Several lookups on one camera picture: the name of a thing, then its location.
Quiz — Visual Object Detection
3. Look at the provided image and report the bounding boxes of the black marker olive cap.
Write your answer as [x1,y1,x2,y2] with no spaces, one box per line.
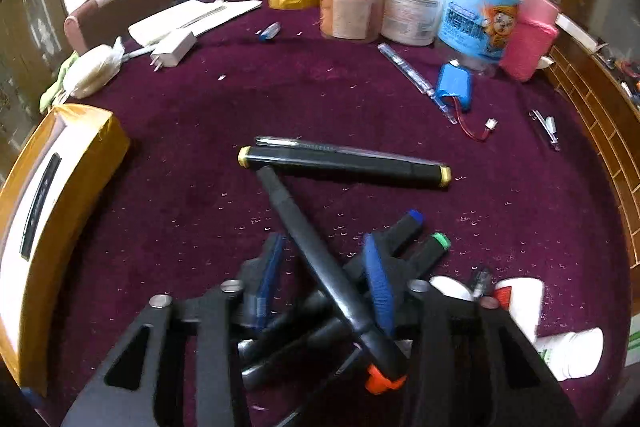
[241,316,353,389]

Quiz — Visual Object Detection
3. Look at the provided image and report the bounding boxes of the green cloth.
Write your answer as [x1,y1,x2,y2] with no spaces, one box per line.
[39,51,82,114]

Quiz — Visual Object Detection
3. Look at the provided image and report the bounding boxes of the white papers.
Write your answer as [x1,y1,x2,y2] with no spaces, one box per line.
[128,0,262,46]

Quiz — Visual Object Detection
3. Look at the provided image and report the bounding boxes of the clear blue pen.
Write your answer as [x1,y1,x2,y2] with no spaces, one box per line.
[377,42,459,126]

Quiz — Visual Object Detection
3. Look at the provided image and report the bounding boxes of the white plastic jar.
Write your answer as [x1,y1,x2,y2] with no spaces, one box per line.
[381,0,452,47]

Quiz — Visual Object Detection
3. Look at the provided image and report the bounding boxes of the white round bundle plastic bag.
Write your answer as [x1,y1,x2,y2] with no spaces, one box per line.
[62,37,125,100]

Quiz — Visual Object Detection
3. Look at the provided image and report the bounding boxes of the white bottle red label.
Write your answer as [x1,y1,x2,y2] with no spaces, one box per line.
[494,278,547,344]

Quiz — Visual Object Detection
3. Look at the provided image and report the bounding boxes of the black marker green cap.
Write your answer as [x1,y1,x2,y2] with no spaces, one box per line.
[414,232,453,269]

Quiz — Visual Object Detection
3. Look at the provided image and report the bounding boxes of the white charger plug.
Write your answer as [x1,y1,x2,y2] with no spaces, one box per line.
[149,30,197,73]

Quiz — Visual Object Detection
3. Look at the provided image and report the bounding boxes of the small metal clip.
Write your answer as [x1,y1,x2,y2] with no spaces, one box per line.
[529,108,562,152]

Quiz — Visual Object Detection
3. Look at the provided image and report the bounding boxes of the clear jar blue label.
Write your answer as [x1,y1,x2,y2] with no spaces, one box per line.
[437,0,524,78]

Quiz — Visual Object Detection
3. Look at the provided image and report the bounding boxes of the black marker grey cap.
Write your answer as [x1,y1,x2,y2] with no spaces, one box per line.
[239,288,333,358]

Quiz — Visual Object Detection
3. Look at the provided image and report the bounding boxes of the orange-tipped highlighter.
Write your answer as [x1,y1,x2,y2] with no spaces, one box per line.
[364,364,407,396]

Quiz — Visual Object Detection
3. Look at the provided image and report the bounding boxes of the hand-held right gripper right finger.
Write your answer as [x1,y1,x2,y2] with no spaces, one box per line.
[362,233,581,427]

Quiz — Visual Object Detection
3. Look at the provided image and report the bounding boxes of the black marker yellow caps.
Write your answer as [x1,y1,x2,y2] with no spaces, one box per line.
[237,145,453,189]

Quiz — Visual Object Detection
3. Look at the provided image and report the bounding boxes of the black capped clear gel pen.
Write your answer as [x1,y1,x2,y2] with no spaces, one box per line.
[254,135,353,154]

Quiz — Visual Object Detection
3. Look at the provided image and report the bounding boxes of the brown chair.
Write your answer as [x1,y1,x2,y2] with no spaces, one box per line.
[63,0,195,54]

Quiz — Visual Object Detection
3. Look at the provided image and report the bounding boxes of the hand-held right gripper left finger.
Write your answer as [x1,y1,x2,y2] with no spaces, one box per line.
[62,233,288,427]

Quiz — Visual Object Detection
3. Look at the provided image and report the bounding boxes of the thick matte black pen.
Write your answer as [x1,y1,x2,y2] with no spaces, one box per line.
[256,166,408,380]

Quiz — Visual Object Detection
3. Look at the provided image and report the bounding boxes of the pink bottle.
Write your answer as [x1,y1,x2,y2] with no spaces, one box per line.
[499,0,564,83]

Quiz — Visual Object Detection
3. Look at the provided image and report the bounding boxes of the black marker blue cap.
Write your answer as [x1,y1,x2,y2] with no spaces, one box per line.
[389,209,427,258]

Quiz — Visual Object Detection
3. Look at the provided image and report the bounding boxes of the small white bottle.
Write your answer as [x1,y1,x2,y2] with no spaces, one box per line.
[429,276,474,304]

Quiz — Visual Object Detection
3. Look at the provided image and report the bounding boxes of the blue battery pack red wire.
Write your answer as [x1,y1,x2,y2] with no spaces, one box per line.
[433,62,499,142]

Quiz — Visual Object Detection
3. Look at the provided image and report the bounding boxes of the tall white bottle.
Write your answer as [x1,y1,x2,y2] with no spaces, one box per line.
[536,327,605,382]

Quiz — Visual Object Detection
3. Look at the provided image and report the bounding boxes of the orange label can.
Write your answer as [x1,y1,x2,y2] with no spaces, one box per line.
[319,0,389,44]

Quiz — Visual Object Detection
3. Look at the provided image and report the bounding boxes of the gold cardboard box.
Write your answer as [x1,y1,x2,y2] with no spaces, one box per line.
[0,103,132,399]

